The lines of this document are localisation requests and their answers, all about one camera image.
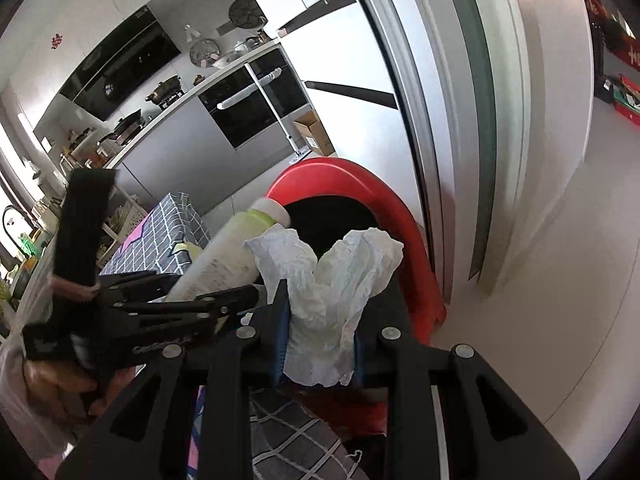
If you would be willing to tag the black wok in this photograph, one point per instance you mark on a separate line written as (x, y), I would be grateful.
(125, 127)

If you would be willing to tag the beige plastic storage cart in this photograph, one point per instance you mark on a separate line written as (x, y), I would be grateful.
(122, 220)

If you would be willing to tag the person's left hand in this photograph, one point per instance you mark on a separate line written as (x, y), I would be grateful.
(55, 385)

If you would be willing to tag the pile of red boxes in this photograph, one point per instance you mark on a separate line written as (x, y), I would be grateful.
(620, 50)

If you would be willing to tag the white refrigerator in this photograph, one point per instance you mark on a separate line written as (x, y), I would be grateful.
(340, 50)

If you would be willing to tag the black range hood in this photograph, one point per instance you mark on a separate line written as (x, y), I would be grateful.
(125, 65)

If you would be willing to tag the brown cardboard box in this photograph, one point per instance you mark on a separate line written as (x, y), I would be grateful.
(312, 135)

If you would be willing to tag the white and green plastic bottle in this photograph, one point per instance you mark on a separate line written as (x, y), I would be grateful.
(225, 255)

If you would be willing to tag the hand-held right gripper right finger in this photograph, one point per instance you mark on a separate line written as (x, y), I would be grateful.
(359, 360)

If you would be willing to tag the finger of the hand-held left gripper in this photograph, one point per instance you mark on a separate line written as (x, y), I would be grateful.
(190, 315)
(135, 285)

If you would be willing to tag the person's left forearm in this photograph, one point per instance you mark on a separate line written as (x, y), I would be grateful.
(20, 410)

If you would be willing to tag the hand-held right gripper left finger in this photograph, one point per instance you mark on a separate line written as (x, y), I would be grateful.
(280, 350)

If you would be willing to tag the red paper sticker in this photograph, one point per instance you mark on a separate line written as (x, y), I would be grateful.
(57, 41)

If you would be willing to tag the white upper cabinets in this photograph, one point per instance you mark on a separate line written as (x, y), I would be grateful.
(75, 0)

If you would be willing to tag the white stick mop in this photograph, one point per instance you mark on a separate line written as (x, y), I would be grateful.
(272, 110)

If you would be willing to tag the round silver steamer rack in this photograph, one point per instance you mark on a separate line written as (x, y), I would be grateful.
(204, 52)

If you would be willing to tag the round dark hanging pan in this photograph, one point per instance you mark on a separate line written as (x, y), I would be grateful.
(245, 10)

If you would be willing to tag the dark cooking pot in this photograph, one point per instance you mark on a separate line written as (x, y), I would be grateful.
(165, 90)

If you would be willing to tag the white plastic bag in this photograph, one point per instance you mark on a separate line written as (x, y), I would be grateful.
(325, 320)

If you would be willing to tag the grey sliding door frame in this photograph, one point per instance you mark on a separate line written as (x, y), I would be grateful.
(450, 110)

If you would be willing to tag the red trash bin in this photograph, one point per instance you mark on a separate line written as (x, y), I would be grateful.
(400, 220)

